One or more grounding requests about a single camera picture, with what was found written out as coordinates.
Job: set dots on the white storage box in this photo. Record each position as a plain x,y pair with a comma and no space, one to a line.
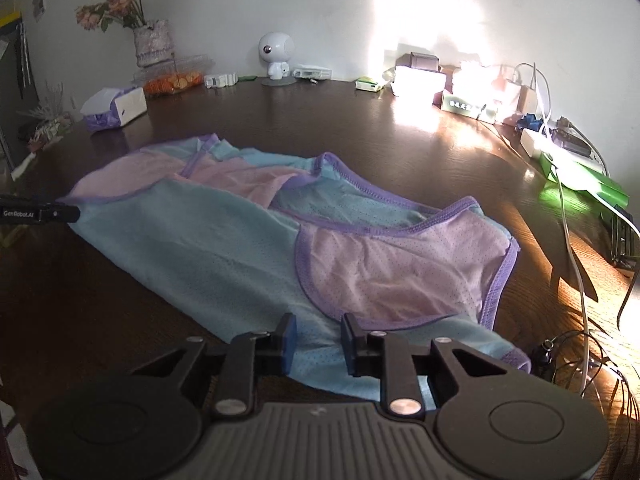
417,82

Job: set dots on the white textured vase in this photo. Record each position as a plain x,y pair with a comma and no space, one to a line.
152,42

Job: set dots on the blue and lilac mesh garment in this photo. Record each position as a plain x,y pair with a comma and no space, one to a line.
225,240

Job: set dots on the white charger plug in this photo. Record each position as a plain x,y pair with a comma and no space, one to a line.
511,95

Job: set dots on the grey brown small box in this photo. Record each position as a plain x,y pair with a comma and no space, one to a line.
425,61

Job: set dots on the blue ribbon bow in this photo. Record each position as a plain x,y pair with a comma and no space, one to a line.
530,122

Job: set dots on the white power strip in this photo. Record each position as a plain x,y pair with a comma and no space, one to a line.
535,144

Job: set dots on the clear box of oranges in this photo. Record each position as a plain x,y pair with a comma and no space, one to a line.
170,82

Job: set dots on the white purple tissue pack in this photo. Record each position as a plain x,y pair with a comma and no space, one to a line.
127,105

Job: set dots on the white rectangular device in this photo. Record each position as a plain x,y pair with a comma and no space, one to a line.
310,73

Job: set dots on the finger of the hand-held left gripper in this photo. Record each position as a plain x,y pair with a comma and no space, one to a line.
65,212

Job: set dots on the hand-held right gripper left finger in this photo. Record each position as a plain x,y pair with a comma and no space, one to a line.
287,345

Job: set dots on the beige charger plug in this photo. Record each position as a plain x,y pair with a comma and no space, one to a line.
528,100

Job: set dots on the green patterned box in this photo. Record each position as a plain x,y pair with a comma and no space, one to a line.
465,106

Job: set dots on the white round-headed robot figure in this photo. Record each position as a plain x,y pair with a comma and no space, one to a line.
275,47

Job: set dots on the dried flower bunch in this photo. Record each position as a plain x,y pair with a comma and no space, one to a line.
47,127

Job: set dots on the grey power adapter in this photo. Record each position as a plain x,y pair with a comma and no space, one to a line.
572,142

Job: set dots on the black folding stand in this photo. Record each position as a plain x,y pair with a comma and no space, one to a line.
622,240

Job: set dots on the small white plastic device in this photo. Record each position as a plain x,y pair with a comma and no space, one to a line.
220,80

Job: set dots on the green flat box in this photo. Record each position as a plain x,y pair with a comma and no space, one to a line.
595,185

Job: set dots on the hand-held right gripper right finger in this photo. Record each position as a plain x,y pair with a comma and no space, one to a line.
350,345

